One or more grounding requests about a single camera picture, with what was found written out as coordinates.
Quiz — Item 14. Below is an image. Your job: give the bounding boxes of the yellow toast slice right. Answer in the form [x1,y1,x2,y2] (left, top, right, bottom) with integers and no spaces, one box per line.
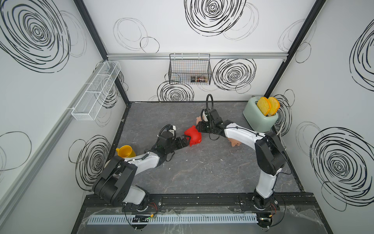
[268,97,280,116]

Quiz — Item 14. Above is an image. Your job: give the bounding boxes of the red piggy bank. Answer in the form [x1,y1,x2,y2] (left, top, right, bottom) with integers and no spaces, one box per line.
[184,126,202,146]

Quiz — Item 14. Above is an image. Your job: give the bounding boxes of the yellow toast slice left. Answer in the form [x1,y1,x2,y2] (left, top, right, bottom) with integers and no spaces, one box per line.
[257,97,271,116]

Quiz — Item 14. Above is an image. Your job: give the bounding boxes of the white toaster power cable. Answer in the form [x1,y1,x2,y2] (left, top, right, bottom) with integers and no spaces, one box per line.
[274,116,285,141]

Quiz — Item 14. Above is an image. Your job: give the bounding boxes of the light pink piggy bank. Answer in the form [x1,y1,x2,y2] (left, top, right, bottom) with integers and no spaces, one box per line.
[196,116,203,125]

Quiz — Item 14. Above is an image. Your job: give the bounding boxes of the yellow toast slice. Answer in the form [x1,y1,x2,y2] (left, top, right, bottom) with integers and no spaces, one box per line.
[268,97,280,116]
[257,97,271,116]

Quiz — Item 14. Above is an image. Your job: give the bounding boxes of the mint green toaster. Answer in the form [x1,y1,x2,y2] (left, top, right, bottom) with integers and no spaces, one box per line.
[243,96,279,133]

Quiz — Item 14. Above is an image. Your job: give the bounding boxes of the yellow mug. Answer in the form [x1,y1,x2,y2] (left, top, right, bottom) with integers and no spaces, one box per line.
[116,145,136,159]

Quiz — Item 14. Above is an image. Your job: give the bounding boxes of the white slotted cable duct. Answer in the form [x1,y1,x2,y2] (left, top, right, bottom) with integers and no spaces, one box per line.
[87,214,258,225]

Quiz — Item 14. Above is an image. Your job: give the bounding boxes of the white wire wall shelf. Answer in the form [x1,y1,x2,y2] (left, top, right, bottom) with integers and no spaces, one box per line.
[72,61,121,121]

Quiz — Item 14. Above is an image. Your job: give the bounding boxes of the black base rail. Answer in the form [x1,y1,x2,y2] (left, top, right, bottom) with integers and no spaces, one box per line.
[83,192,318,213]

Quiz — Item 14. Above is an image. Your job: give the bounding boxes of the small items in basket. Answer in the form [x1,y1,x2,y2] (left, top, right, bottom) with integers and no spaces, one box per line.
[191,76,209,83]

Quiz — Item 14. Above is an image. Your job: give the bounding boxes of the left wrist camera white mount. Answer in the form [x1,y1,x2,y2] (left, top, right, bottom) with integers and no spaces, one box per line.
[168,125,176,137]

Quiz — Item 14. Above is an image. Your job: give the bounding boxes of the black corrugated left cable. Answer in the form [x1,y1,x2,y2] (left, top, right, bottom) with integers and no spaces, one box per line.
[158,124,173,138]

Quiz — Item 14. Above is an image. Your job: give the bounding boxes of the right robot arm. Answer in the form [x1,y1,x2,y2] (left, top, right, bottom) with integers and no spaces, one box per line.
[196,108,288,210]

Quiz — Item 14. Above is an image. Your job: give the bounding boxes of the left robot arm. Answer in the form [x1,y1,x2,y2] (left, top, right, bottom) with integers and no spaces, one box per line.
[92,130,191,211]

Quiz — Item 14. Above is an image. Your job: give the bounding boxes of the orange-tan piggy bank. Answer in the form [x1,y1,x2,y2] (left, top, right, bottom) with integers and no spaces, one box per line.
[228,138,242,147]

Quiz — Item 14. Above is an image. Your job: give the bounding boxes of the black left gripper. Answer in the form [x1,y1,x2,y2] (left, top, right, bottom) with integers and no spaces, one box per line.
[165,135,191,155]

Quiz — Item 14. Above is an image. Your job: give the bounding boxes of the black wire wall basket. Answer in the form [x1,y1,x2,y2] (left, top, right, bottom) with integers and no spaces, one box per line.
[168,53,212,85]

